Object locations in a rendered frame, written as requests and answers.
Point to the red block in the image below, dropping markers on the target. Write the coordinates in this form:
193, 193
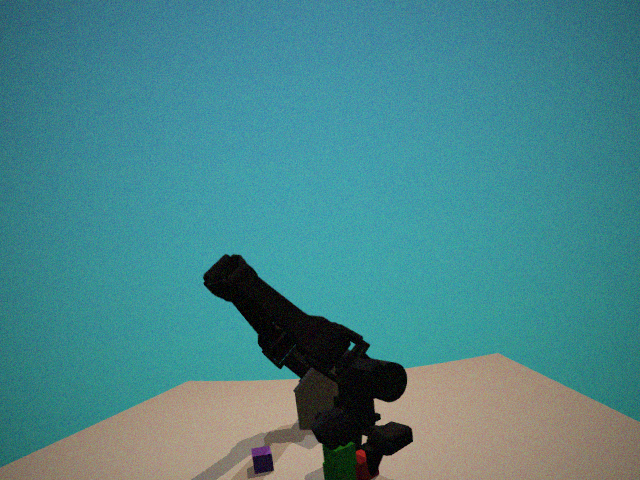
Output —
362, 472

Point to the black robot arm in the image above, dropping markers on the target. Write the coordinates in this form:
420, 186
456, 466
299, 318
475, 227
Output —
318, 343

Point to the purple cube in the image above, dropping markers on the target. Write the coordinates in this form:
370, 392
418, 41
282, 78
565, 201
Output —
262, 459

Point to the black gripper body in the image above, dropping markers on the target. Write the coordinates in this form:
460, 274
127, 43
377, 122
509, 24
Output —
384, 439

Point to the green block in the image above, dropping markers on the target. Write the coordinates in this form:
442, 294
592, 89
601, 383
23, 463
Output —
341, 458
348, 474

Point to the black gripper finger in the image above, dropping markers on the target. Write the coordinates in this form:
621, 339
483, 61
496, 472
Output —
373, 458
357, 441

